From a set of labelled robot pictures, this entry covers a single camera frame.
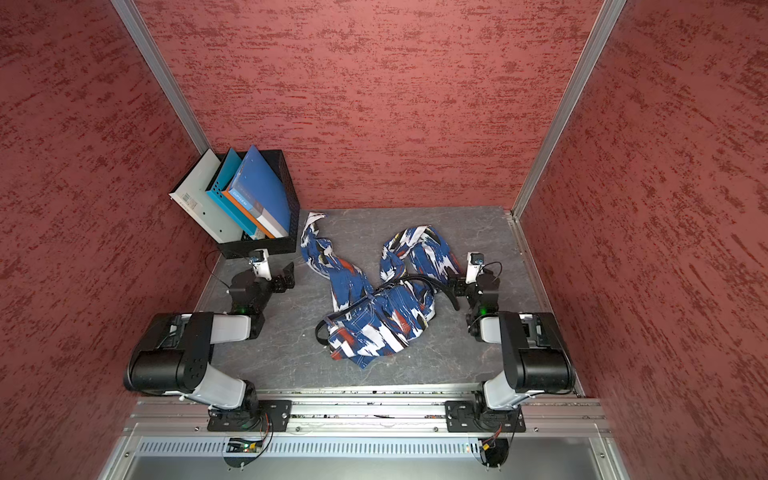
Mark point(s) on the teal folder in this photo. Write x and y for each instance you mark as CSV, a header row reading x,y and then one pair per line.
x,y
219,190

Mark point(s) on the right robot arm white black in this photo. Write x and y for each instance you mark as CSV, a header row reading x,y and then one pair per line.
x,y
534,359

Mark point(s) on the right corner aluminium profile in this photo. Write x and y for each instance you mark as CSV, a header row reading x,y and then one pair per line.
x,y
603,26

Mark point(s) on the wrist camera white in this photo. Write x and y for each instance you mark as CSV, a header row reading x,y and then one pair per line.
x,y
475,264
259,261

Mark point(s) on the black file box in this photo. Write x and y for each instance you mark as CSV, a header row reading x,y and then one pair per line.
x,y
242,248

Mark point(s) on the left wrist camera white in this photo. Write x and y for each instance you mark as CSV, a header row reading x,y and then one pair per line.
x,y
259,261

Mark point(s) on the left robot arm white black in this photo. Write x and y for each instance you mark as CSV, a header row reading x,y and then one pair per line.
x,y
173,357

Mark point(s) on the left corner aluminium profile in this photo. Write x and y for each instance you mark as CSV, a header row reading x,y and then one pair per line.
x,y
139,32

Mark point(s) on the corner aluminium profile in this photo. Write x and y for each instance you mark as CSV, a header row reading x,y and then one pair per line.
x,y
603,26
139,32

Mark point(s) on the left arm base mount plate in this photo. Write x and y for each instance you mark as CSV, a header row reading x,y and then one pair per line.
x,y
268,416

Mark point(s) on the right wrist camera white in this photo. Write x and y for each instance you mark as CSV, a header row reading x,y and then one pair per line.
x,y
475,264

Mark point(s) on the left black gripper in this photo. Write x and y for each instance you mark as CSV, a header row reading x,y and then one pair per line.
x,y
289,280

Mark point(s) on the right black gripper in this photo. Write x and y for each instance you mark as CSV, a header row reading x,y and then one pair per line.
x,y
460,282

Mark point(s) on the blue patterned trousers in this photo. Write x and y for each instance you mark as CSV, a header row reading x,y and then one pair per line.
x,y
369,322

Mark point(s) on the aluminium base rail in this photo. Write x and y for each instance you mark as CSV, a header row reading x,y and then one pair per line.
x,y
418,411

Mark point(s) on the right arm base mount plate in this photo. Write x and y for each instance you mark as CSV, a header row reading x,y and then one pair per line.
x,y
472,417

